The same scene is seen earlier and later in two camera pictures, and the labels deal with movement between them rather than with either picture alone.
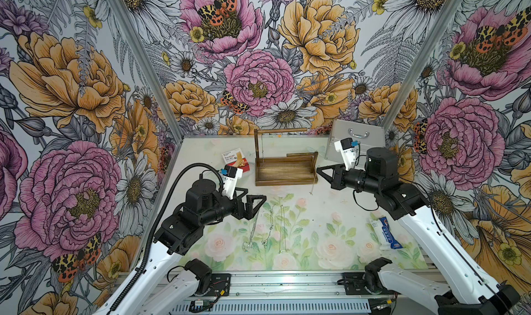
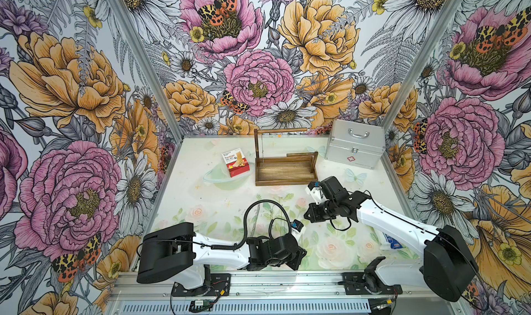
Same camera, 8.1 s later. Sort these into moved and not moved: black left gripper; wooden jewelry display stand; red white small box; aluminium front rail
Moved: black left gripper
Not moved: red white small box; wooden jewelry display stand; aluminium front rail
